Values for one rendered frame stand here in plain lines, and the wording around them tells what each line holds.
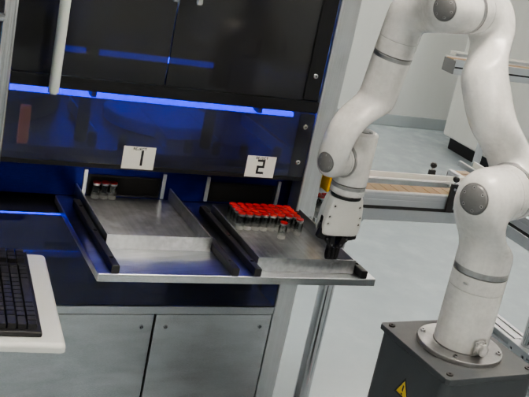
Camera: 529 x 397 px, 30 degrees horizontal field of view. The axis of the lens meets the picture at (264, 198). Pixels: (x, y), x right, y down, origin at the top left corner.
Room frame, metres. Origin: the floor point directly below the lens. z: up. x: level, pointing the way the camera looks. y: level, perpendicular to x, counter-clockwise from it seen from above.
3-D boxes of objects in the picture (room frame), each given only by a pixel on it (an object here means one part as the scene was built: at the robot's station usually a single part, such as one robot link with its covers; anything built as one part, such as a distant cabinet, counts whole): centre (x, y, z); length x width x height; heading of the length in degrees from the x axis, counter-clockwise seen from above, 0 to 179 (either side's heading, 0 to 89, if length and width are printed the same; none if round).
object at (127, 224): (2.31, 0.29, 0.90); 0.34 x 0.26 x 0.04; 26
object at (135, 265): (2.33, 0.11, 0.87); 0.70 x 0.48 x 0.02; 116
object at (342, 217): (2.26, -0.19, 1.03); 0.10 x 0.08 x 0.11; 116
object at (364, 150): (2.25, -0.19, 1.18); 0.09 x 0.08 x 0.13; 140
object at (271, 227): (2.44, -0.02, 0.90); 0.18 x 0.02 x 0.05; 115
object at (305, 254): (2.37, -0.06, 0.90); 0.34 x 0.26 x 0.04; 26
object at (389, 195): (2.93, -0.38, 0.92); 0.69 x 0.16 x 0.16; 116
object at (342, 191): (2.26, -0.19, 1.09); 0.09 x 0.08 x 0.03; 116
